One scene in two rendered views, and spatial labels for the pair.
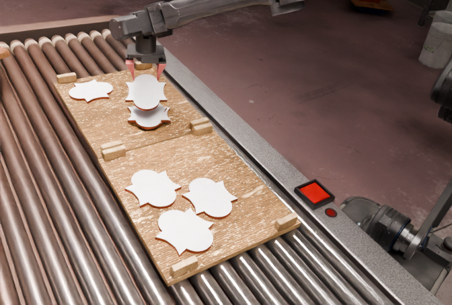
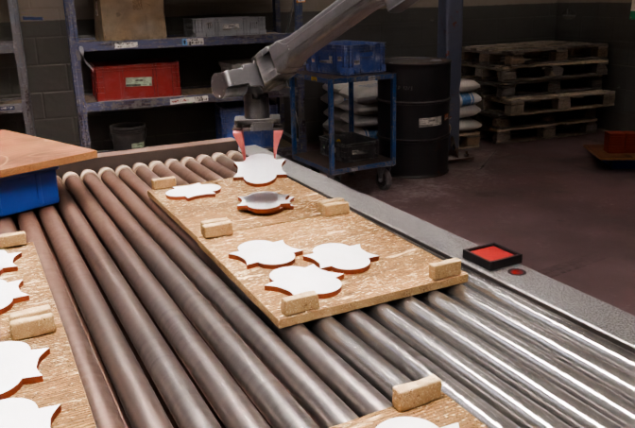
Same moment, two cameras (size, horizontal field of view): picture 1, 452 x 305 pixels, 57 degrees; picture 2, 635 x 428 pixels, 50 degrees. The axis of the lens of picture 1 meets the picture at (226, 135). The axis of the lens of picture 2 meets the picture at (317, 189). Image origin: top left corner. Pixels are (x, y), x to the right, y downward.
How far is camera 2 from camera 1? 52 cm
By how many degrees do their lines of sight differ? 23
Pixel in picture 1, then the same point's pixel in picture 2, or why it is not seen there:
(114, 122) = (220, 213)
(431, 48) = not seen: outside the picture
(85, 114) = (184, 209)
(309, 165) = not seen: hidden behind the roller
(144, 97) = (257, 173)
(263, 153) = (420, 231)
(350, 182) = not seen: hidden behind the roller
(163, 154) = (282, 231)
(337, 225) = (525, 282)
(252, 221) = (398, 274)
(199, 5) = (309, 29)
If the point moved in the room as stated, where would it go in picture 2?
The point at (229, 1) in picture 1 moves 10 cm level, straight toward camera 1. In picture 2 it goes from (340, 11) to (334, 12)
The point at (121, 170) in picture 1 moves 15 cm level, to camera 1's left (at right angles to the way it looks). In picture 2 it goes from (226, 244) to (153, 240)
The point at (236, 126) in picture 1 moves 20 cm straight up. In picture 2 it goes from (385, 213) to (385, 126)
